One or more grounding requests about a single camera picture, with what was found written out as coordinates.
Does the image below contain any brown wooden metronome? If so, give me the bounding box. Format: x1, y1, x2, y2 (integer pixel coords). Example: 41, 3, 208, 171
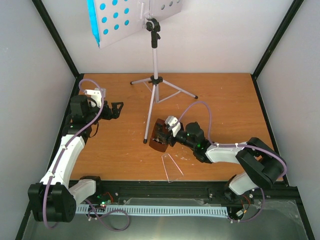
149, 118, 168, 153

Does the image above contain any clear plastic metronome cover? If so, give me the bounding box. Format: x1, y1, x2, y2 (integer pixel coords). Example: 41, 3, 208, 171
161, 153, 184, 183

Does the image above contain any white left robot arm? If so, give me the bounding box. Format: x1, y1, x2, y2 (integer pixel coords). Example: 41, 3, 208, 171
27, 93, 124, 223

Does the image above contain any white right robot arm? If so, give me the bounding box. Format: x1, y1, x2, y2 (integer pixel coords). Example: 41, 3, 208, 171
149, 119, 287, 203

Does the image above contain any white tripod music stand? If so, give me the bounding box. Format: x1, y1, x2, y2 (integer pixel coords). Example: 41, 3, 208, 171
94, 0, 198, 144

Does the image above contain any blue music sheet folder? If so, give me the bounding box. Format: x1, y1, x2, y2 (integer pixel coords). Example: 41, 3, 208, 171
86, 0, 100, 47

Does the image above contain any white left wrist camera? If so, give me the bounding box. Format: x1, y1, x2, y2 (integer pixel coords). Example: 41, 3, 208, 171
84, 88, 106, 108

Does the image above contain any black enclosure frame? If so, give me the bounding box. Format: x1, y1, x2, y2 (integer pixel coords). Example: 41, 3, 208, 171
14, 0, 316, 240

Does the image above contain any white slotted cable duct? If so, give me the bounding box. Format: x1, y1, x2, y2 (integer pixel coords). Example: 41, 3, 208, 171
74, 205, 230, 218

